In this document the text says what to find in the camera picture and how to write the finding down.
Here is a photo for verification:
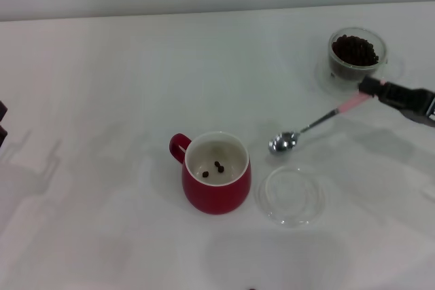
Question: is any clear glass cup with handle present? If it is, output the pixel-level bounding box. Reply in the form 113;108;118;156
327;26;405;83

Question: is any red ceramic mug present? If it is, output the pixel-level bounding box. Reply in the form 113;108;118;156
169;130;253;215

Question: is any pink handled metal spoon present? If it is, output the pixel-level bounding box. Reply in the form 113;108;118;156
268;94;372;157

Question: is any clear glass saucer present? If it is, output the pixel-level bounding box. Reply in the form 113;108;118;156
314;57;381;96

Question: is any coffee beans heap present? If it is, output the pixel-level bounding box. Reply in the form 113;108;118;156
331;34;380;79

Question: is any small clear glass dish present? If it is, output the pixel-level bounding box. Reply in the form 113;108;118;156
257;164;326;229

